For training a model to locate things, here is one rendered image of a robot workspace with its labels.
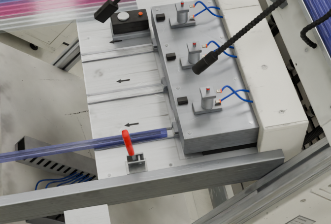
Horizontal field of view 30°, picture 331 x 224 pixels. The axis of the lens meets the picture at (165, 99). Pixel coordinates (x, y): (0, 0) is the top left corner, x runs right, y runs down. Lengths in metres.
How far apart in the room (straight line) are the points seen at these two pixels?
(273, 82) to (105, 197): 0.36
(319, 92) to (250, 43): 0.18
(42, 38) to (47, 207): 1.77
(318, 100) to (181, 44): 0.29
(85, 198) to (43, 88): 0.70
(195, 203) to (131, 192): 2.02
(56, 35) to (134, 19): 1.55
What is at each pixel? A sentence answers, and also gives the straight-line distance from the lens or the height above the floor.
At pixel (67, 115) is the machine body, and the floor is 0.62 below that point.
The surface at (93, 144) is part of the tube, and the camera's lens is 1.12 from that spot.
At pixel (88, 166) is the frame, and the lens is 1.61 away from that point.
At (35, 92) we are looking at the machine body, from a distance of 1.72.
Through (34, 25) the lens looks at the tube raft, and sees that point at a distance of 1.35.
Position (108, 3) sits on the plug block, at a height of 1.15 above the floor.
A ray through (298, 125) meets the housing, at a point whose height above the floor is 1.28.
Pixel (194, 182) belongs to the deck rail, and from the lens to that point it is 1.11.
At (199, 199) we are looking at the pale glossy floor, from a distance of 3.15.
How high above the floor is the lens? 1.66
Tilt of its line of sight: 29 degrees down
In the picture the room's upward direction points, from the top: 51 degrees clockwise
